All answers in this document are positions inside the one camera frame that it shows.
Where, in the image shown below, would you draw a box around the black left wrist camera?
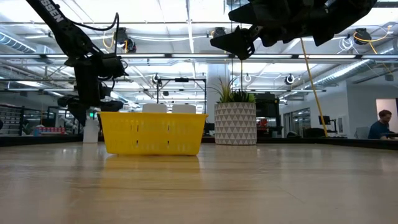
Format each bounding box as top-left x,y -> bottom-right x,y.
98,53 -> 129,80

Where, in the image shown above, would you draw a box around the yellow plastic basket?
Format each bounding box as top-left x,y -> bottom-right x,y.
98,111 -> 209,156

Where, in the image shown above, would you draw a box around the black aluminium table frame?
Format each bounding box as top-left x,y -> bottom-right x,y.
0,134 -> 398,151

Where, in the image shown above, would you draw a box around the yellow hanging cable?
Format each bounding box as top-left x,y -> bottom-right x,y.
300,37 -> 328,138

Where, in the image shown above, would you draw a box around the black ceiling cord reel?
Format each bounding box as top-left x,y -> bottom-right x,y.
353,27 -> 373,46
212,27 -> 228,39
112,27 -> 137,54

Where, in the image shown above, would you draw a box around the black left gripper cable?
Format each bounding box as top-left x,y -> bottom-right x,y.
70,12 -> 120,55

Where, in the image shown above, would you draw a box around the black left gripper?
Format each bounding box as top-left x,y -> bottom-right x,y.
57,77 -> 124,127

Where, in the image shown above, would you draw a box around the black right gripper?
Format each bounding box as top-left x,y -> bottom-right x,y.
209,0 -> 315,61

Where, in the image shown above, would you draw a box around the black cabinet machine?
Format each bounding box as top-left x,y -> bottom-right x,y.
255,91 -> 283,138

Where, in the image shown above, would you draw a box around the red white supply boxes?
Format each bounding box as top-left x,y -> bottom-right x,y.
33,126 -> 67,136

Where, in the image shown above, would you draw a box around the black tubular stand frame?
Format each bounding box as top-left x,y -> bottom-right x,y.
156,77 -> 207,124

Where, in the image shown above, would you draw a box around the white grey triangle-pattern planter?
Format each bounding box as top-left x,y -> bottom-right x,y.
214,102 -> 257,146

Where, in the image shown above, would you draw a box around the black storage shelf rack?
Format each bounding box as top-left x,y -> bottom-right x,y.
0,104 -> 25,136

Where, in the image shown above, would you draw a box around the green succulent plant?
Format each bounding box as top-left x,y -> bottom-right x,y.
208,77 -> 257,105

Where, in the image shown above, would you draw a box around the person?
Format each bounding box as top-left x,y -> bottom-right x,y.
368,109 -> 398,140

